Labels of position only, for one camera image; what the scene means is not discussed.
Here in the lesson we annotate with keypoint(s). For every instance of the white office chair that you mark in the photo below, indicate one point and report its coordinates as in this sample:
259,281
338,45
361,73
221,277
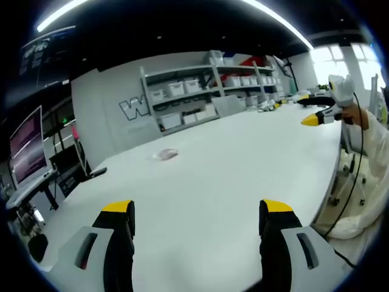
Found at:
349,173

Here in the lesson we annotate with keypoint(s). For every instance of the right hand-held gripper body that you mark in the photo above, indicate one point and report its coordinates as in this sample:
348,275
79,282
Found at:
340,89

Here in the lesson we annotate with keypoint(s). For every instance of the clear resealable bag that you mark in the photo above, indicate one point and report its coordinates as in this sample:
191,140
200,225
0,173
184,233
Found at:
165,154

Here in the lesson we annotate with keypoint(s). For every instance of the grey metal shelving unit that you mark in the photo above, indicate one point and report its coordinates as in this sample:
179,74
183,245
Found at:
212,91

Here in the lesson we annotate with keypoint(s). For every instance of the ceiling light strip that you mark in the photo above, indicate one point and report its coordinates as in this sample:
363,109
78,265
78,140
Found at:
281,22
59,15

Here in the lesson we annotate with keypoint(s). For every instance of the row of white storage bins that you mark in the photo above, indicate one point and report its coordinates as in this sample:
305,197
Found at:
212,86

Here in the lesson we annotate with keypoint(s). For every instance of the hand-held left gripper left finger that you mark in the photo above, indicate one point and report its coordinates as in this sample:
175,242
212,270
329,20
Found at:
94,252

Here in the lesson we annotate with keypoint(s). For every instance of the grey standing desk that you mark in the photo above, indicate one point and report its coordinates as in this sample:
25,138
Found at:
32,188

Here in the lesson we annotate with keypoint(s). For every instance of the computer monitor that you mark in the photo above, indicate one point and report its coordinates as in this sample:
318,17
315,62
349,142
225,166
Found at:
28,146

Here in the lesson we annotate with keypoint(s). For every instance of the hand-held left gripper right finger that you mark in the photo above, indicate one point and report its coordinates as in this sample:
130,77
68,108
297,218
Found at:
291,252

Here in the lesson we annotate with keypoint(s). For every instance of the black remote on table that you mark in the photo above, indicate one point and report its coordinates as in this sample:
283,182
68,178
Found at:
98,172

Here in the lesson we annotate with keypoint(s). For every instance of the black tripod stand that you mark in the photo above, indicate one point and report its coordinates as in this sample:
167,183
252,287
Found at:
287,70

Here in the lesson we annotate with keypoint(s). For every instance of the person's right hand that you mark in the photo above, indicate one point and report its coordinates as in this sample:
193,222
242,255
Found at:
354,115

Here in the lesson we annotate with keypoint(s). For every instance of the person's white clothing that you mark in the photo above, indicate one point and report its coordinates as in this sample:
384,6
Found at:
358,219

